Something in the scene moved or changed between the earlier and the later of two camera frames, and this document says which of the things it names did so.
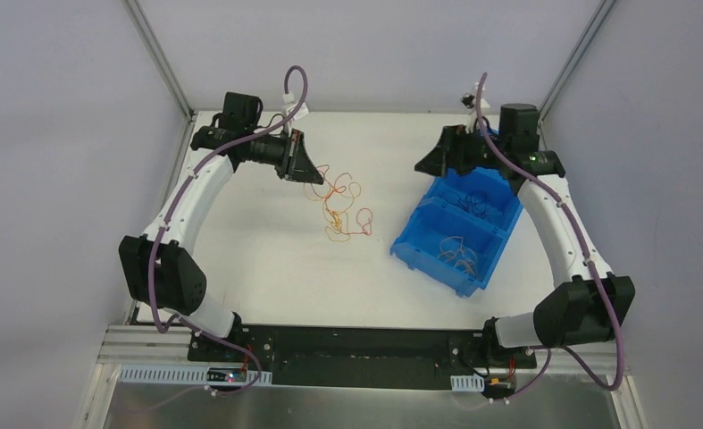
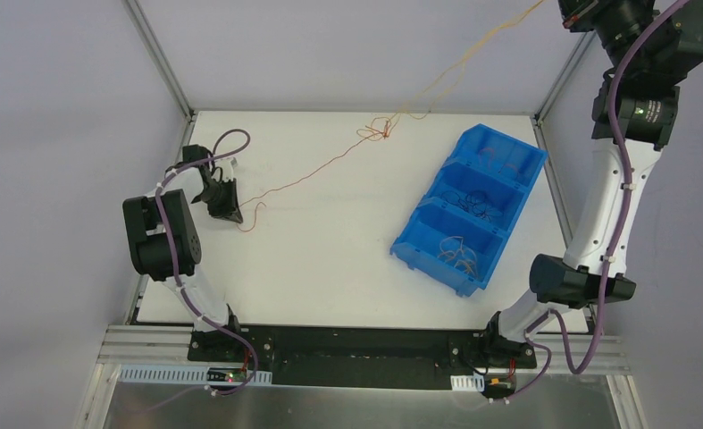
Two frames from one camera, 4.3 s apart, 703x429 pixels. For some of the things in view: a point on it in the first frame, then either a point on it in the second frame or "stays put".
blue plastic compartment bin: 456,231 stays put
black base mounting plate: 358,356 stays put
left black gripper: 290,156 to 218,193
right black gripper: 451,150 to 580,21
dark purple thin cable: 475,202 stays put
